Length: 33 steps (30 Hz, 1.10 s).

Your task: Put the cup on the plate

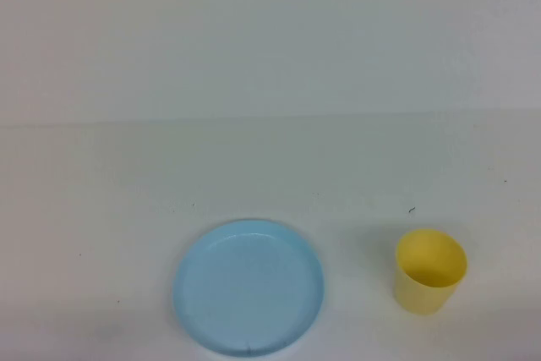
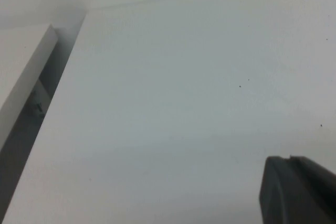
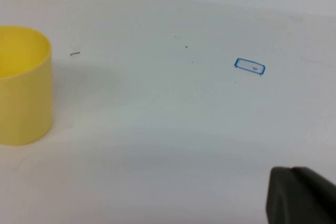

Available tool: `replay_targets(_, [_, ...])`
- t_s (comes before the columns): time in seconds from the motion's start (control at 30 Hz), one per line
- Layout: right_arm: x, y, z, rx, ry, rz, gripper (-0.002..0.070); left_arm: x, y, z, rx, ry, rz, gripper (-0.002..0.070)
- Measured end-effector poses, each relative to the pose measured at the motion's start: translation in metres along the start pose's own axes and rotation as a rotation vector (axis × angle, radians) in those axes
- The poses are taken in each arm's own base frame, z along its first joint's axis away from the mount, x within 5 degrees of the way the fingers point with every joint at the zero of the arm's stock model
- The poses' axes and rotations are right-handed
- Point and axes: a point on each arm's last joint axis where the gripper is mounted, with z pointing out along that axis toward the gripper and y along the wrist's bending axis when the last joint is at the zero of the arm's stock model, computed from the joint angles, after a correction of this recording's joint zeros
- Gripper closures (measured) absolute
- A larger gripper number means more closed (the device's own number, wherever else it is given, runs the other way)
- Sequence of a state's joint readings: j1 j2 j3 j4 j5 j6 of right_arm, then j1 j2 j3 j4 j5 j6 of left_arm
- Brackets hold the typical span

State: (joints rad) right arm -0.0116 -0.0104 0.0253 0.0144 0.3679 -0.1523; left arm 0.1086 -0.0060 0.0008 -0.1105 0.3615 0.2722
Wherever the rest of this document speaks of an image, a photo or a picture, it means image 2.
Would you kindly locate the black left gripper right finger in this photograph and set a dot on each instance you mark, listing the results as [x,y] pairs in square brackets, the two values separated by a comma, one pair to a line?
[315,176]

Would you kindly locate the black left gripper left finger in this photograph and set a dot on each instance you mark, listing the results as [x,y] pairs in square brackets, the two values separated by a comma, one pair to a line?
[278,197]

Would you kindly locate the white side table panel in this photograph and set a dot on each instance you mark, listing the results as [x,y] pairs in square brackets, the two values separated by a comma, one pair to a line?
[21,64]

